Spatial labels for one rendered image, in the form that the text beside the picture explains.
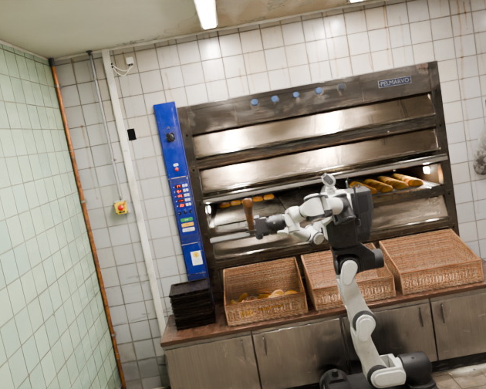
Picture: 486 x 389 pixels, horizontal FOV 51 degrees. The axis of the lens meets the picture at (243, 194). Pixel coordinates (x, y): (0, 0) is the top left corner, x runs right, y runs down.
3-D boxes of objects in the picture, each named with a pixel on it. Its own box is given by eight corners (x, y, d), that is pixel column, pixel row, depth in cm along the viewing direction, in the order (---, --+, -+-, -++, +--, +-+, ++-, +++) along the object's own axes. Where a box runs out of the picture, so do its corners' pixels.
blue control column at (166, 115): (215, 299, 585) (180, 113, 558) (229, 296, 585) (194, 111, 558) (207, 380, 394) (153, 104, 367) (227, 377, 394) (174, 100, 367)
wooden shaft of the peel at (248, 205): (253, 206, 149) (251, 197, 149) (243, 208, 149) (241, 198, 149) (254, 233, 319) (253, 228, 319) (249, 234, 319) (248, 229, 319)
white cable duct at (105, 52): (164, 350, 393) (101, 49, 364) (170, 348, 393) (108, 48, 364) (163, 350, 391) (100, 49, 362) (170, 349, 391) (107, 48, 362)
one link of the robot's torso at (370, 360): (386, 372, 318) (366, 301, 312) (396, 387, 298) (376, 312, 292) (362, 378, 318) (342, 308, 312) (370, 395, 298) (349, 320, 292)
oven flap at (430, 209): (215, 261, 384) (211, 235, 389) (447, 218, 384) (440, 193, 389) (215, 260, 380) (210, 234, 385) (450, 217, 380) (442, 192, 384)
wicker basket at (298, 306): (229, 302, 388) (222, 268, 385) (302, 290, 387) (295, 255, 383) (227, 327, 340) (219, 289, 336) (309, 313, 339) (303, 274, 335)
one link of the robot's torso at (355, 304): (372, 321, 312) (353, 250, 306) (380, 332, 295) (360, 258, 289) (349, 328, 312) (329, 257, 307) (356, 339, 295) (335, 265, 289)
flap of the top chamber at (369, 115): (196, 160, 374) (192, 134, 379) (434, 116, 374) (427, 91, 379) (195, 158, 370) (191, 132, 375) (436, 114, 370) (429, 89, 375)
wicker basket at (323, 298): (305, 289, 388) (299, 255, 384) (378, 276, 387) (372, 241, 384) (315, 312, 340) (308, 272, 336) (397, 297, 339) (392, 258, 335)
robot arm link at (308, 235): (288, 231, 318) (308, 241, 328) (296, 239, 309) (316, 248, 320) (296, 218, 316) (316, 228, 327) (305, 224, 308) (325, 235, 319)
